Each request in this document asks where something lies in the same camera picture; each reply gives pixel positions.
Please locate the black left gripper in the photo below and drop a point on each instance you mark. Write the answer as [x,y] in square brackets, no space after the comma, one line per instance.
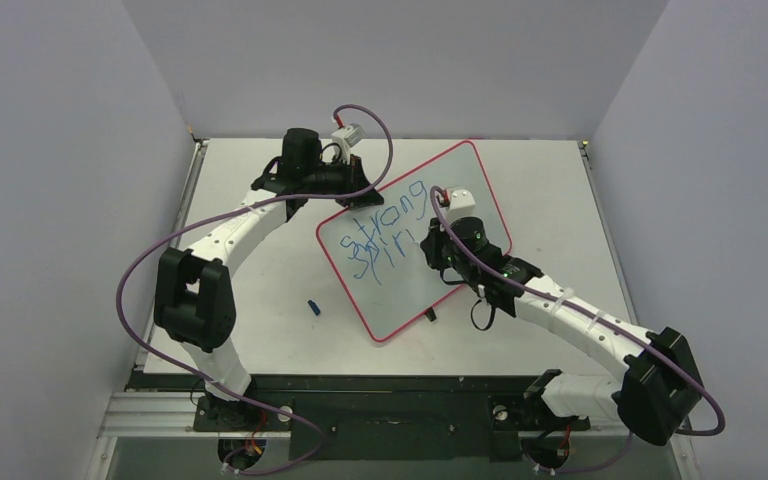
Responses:
[354,177]

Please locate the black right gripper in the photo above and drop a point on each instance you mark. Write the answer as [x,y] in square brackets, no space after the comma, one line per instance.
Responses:
[433,248]

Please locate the pink framed whiteboard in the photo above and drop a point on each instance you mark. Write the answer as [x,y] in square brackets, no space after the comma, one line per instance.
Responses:
[375,252]

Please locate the blue marker cap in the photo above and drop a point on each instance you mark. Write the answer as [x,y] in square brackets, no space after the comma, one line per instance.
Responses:
[314,307]

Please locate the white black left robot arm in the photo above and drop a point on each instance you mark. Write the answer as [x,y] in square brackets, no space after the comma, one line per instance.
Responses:
[194,300]

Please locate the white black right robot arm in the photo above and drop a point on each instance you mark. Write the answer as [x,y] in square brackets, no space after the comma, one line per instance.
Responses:
[653,382]

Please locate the black left whiteboard foot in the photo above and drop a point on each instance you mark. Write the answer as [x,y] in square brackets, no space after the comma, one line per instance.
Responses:
[430,314]

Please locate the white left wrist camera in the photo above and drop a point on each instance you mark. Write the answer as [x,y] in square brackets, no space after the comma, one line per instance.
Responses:
[346,137]

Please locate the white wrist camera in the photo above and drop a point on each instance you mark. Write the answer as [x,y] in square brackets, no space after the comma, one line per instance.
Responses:
[456,203]
[346,137]

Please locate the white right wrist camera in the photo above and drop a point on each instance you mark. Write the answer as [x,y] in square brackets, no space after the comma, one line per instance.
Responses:
[456,203]

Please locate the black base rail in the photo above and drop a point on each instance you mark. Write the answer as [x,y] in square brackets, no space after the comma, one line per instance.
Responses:
[499,418]

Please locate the aluminium frame rail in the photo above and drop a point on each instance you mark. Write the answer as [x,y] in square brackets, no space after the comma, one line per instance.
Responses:
[178,415]

